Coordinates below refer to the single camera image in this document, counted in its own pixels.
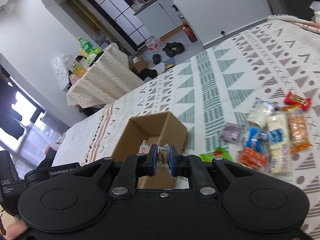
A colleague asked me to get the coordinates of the green snack packet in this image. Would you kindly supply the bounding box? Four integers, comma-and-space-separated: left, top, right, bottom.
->
199, 147, 233, 162

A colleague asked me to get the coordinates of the black shoes pile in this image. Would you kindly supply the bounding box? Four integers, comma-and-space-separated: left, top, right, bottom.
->
152, 42, 185, 65

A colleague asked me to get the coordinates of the black framed glass door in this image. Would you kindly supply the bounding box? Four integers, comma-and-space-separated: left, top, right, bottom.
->
87, 0, 151, 50

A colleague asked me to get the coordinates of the green soda bottle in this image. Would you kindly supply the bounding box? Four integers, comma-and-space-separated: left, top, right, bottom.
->
77, 37, 96, 57

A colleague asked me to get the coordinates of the orange cracker package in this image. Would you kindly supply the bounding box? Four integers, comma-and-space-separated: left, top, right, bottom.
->
282, 105, 312, 154

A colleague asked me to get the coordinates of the brown cardboard box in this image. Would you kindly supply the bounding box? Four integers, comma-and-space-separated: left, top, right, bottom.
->
112, 112, 188, 189

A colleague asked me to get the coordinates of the long cream snack bar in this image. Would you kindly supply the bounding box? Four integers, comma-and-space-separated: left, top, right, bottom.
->
267, 112, 291, 175

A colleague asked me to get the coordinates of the pink white plastic bag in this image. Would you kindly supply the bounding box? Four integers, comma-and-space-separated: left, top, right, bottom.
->
145, 36, 163, 51

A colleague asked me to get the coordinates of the red chocolate bar wrapper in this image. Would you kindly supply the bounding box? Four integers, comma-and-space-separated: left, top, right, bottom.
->
284, 91, 312, 111

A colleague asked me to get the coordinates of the clear bottle yellow liquid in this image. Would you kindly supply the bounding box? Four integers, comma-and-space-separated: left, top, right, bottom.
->
62, 55, 87, 78

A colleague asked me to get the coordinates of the white cake clear package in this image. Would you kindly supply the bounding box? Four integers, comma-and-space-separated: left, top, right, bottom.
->
247, 97, 279, 128

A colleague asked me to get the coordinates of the small cardboard box on floor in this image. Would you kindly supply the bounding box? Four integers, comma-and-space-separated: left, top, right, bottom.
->
129, 55, 149, 73

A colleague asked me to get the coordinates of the patterned bed blanket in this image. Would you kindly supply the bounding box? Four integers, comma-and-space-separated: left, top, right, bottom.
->
53, 16, 319, 239

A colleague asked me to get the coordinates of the blue snack packet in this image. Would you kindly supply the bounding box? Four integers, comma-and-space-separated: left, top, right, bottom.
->
245, 126, 268, 154

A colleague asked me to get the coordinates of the white kitchen cabinet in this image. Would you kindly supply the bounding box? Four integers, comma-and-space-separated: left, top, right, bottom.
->
134, 0, 182, 39

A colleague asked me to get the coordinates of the person's hand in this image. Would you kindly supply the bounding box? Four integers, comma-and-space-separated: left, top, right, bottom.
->
1, 206, 27, 239

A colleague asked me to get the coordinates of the table with dotted cloth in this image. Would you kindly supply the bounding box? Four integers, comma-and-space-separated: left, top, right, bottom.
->
67, 43, 144, 108

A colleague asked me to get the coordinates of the purple snack packet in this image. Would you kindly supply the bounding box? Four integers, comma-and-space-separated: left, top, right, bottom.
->
218, 122, 244, 144

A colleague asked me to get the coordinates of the clear candy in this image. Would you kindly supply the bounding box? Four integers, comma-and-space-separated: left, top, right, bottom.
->
137, 140, 170, 176

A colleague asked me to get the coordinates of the orange-red snack packet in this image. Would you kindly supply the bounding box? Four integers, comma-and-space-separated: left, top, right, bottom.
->
238, 147, 268, 171

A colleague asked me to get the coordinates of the red bottle on floor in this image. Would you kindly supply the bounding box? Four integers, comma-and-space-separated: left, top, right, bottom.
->
182, 23, 197, 43

